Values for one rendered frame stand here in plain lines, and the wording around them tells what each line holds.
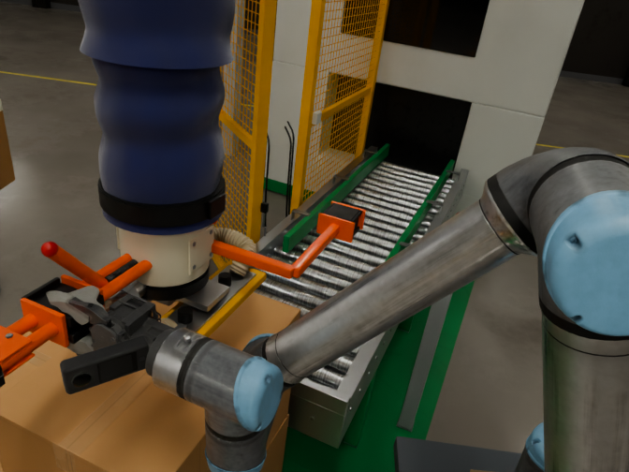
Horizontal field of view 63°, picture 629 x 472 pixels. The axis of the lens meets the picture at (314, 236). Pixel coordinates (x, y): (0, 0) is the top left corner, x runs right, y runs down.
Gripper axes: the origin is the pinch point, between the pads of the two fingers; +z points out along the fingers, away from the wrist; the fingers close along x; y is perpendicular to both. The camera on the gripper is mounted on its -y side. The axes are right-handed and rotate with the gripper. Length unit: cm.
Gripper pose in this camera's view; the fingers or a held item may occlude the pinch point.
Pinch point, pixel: (52, 317)
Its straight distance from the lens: 89.4
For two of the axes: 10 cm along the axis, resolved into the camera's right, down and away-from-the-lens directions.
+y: 4.0, -4.1, 8.2
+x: 1.1, -8.7, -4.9
